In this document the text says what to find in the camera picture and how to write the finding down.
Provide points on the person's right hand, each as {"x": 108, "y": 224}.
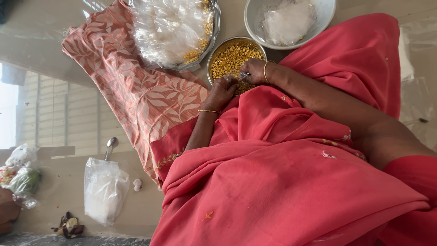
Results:
{"x": 255, "y": 70}

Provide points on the person's left hand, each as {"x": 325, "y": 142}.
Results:
{"x": 218, "y": 95}

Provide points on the person's left fingers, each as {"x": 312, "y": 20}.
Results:
{"x": 228, "y": 82}

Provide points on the person's right fingers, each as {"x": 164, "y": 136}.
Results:
{"x": 245, "y": 76}

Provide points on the small clear plastic pouch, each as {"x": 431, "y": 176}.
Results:
{"x": 239, "y": 75}

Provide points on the gold bangle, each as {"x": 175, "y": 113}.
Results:
{"x": 208, "y": 111}
{"x": 265, "y": 71}

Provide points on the yellow split lentils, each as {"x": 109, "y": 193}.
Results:
{"x": 232, "y": 58}

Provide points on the steel bowl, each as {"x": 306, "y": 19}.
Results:
{"x": 213, "y": 56}

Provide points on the white plastic basin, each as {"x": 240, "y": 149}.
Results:
{"x": 252, "y": 24}

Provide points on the steel plate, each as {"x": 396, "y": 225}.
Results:
{"x": 215, "y": 30}

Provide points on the clear plastic bag in basin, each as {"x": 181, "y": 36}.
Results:
{"x": 288, "y": 22}

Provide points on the pile of clear plastic bags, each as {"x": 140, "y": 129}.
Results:
{"x": 170, "y": 30}

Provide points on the peach leaf-patterned cloth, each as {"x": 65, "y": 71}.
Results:
{"x": 136, "y": 92}

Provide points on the pink sari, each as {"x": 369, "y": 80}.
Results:
{"x": 273, "y": 177}

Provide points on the steel spoon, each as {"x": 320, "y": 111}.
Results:
{"x": 111, "y": 145}

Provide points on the small white crumpled scrap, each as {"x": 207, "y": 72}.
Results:
{"x": 137, "y": 184}

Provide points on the plastic bag of white powder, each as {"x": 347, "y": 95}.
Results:
{"x": 104, "y": 191}

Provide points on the brown crumpled wrapper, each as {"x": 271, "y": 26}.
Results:
{"x": 69, "y": 225}

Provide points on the plastic bags of vegetables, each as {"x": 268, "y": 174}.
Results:
{"x": 20, "y": 174}

